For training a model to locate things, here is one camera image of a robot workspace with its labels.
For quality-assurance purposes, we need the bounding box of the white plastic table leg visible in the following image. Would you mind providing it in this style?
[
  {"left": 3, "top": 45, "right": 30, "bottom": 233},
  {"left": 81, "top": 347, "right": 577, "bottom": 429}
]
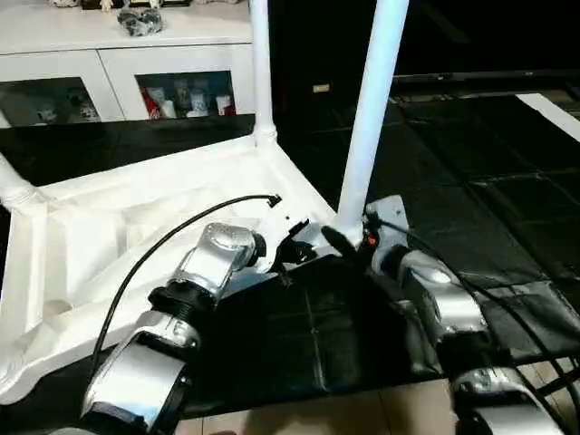
[
  {"left": 335, "top": 0, "right": 411, "bottom": 244},
  {"left": 0, "top": 154, "right": 39, "bottom": 211},
  {"left": 247, "top": 0, "right": 279, "bottom": 148}
]

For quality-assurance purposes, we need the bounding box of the white plastic table top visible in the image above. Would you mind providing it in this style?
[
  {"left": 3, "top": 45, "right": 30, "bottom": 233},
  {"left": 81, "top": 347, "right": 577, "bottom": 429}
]
[{"left": 0, "top": 136, "right": 350, "bottom": 404}]

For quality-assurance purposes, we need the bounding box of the black work mat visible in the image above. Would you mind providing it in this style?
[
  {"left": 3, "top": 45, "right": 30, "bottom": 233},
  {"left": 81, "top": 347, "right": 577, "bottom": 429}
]
[{"left": 0, "top": 91, "right": 580, "bottom": 427}]

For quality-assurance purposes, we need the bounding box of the black flat bar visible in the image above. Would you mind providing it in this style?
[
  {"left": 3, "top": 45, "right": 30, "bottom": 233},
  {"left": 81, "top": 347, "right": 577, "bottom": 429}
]
[{"left": 391, "top": 71, "right": 580, "bottom": 87}]

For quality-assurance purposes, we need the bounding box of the red bottle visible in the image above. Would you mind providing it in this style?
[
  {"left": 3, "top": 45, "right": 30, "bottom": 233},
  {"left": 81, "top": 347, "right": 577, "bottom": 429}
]
[{"left": 145, "top": 86, "right": 164, "bottom": 117}]

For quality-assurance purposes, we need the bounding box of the white board strip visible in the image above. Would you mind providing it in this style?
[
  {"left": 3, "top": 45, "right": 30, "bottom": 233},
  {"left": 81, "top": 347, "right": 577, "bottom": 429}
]
[{"left": 518, "top": 92, "right": 580, "bottom": 141}]

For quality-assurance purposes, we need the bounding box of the white cabinet with glass doors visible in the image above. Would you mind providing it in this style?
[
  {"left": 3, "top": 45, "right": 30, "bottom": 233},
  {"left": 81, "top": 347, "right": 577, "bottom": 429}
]
[{"left": 0, "top": 0, "right": 256, "bottom": 123}]

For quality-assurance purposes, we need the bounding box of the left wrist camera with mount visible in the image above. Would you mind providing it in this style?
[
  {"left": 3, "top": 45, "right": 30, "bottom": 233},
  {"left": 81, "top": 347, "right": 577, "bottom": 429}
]
[{"left": 254, "top": 201, "right": 314, "bottom": 273}]

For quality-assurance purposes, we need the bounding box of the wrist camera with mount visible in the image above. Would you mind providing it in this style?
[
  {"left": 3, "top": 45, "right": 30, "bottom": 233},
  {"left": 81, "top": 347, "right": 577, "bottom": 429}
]
[
  {"left": 362, "top": 195, "right": 409, "bottom": 250},
  {"left": 254, "top": 201, "right": 314, "bottom": 273}
]

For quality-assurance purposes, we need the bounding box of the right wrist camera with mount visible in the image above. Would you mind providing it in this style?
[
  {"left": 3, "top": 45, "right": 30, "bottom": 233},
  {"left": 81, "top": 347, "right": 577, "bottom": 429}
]
[{"left": 362, "top": 195, "right": 409, "bottom": 250}]

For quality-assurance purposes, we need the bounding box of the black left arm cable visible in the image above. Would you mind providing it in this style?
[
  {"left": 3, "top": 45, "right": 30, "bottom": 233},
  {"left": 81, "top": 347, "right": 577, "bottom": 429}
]
[{"left": 86, "top": 194, "right": 284, "bottom": 372}]

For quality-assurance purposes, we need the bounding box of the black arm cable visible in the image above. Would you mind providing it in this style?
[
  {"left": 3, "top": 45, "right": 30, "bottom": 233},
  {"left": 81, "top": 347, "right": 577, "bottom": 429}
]
[
  {"left": 86, "top": 194, "right": 284, "bottom": 372},
  {"left": 372, "top": 217, "right": 580, "bottom": 400}
]

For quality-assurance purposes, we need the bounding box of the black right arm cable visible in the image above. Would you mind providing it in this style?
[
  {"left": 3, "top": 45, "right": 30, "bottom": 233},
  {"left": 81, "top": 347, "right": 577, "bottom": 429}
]
[{"left": 372, "top": 217, "right": 580, "bottom": 400}]

